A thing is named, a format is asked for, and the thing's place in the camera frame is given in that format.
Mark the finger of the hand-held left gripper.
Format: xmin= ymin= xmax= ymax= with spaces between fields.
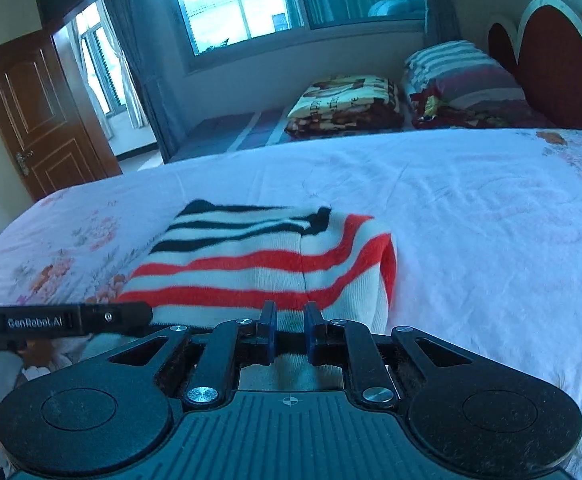
xmin=81 ymin=301 xmax=154 ymax=337

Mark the blue-grey curtain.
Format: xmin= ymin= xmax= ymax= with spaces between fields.
xmin=92 ymin=0 xmax=192 ymax=162

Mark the brown wooden door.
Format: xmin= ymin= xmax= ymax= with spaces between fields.
xmin=0 ymin=29 xmax=122 ymax=202

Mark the red black white striped sweater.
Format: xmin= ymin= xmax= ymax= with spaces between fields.
xmin=116 ymin=199 xmax=398 ymax=391

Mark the striped pillow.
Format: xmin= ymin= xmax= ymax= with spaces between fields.
xmin=403 ymin=40 xmax=558 ymax=131

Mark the striped bed sheet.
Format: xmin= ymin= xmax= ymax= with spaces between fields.
xmin=165 ymin=107 xmax=302 ymax=164

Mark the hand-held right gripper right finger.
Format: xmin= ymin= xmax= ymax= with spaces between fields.
xmin=304 ymin=301 xmax=488 ymax=405

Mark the colourful patterned pillow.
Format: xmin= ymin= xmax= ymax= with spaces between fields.
xmin=285 ymin=75 xmax=406 ymax=140

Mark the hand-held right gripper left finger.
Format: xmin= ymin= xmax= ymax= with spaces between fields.
xmin=93 ymin=301 xmax=278 ymax=410

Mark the pink floral bedspread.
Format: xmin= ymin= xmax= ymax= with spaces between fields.
xmin=0 ymin=127 xmax=582 ymax=480

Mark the white curtain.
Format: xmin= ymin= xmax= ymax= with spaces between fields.
xmin=68 ymin=0 xmax=149 ymax=131

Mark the red and white headboard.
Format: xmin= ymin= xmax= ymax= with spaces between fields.
xmin=487 ymin=0 xmax=582 ymax=132

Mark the teal cloth bundle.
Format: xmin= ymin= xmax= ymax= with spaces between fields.
xmin=368 ymin=0 xmax=426 ymax=19

